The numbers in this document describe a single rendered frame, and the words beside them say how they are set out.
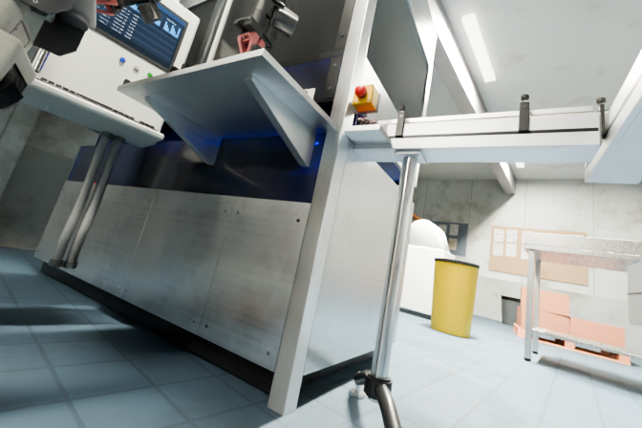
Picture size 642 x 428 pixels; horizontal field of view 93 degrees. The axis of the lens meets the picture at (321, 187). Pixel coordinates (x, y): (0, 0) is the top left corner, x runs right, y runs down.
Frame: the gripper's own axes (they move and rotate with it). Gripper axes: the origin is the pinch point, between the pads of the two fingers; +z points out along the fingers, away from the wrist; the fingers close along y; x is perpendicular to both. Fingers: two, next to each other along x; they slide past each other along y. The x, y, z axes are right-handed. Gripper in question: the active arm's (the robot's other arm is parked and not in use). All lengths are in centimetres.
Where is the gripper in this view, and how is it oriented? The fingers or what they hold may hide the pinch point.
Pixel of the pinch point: (244, 58)
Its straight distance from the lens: 92.3
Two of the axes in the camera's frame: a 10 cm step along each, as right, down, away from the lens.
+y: 4.5, 3.9, 8.0
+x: -8.6, -0.6, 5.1
